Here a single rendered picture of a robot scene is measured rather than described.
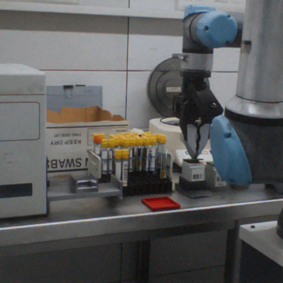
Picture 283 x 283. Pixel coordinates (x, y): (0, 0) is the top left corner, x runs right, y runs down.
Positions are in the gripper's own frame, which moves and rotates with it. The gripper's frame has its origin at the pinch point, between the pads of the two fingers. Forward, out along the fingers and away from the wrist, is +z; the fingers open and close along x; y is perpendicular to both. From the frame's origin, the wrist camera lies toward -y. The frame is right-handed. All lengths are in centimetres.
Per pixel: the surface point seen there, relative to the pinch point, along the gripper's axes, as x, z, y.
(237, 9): -45, -39, 57
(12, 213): 44.7, 8.2, -6.7
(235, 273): -8.5, 28.9, -8.2
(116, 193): 22.1, 6.3, -5.5
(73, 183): 31.3, 4.2, -2.8
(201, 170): -0.9, 3.7, -1.6
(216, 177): -5.9, 6.1, -0.5
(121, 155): 18.5, -0.4, 2.3
